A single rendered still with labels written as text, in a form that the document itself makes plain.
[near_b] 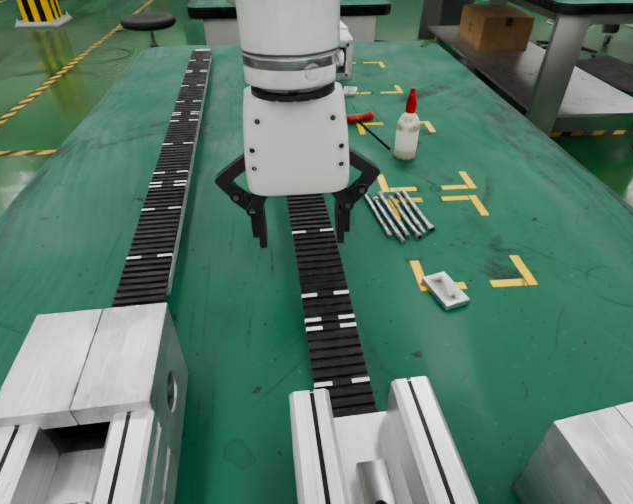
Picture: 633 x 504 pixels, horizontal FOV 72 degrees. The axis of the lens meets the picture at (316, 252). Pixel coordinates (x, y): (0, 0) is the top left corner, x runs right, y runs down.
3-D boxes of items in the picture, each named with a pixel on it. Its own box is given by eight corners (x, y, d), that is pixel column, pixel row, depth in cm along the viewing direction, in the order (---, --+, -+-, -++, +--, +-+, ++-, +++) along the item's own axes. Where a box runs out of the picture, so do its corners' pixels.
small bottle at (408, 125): (417, 160, 75) (428, 91, 68) (396, 161, 75) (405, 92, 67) (411, 150, 78) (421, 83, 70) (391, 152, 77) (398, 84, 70)
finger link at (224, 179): (284, 134, 42) (296, 185, 45) (207, 149, 42) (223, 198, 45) (285, 138, 41) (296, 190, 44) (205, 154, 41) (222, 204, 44)
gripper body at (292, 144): (344, 61, 41) (343, 169, 48) (237, 66, 41) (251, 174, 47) (356, 81, 35) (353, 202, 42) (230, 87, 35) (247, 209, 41)
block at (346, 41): (303, 69, 116) (302, 30, 110) (345, 68, 117) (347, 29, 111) (306, 81, 108) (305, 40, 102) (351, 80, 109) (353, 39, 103)
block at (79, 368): (50, 388, 40) (3, 317, 34) (189, 372, 41) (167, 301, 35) (10, 491, 33) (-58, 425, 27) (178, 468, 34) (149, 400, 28)
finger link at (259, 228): (261, 180, 46) (267, 233, 49) (231, 181, 45) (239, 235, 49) (260, 194, 43) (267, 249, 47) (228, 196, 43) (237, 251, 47)
